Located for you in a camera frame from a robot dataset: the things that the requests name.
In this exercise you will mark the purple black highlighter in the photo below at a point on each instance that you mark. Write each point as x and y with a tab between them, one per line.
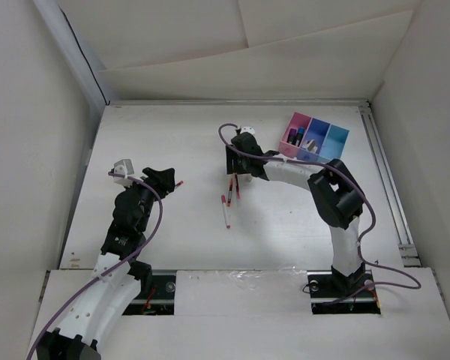
291	138

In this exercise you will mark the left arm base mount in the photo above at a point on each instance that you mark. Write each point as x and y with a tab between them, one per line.
159	301

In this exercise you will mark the pink storage container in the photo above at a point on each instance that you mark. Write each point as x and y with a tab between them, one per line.
290	144

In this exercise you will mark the purple storage container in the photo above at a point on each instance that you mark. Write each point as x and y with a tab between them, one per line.
317	130

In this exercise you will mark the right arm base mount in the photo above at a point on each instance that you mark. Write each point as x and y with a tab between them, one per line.
327	299

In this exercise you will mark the pink white pen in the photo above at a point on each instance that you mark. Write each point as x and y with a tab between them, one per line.
225	213

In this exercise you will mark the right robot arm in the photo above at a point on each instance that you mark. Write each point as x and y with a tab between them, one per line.
336	195

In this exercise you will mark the white boxed eraser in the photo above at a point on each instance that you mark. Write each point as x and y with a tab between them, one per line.
311	146

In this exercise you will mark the aluminium rail right edge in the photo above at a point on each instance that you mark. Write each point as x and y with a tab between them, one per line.
409	255

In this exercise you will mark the blue black highlighter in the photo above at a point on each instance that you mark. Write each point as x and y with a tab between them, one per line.
299	136

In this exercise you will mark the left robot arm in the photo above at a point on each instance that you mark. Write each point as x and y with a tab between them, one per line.
79	329

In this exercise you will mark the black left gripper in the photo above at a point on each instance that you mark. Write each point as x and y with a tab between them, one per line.
161	181

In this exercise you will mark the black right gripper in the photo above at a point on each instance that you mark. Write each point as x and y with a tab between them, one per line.
231	169

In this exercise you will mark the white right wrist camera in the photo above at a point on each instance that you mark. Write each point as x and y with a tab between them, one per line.
246	130

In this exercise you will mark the light blue storage container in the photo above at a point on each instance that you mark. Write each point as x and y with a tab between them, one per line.
333	144

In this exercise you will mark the orange pen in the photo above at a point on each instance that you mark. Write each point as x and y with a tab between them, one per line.
230	192

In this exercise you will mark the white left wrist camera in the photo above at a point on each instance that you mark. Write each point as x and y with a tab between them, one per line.
122	172

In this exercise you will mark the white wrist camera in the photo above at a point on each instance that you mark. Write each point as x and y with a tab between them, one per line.
246	130
122	172

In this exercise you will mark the dark red pen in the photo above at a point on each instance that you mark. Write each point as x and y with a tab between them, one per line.
237	189

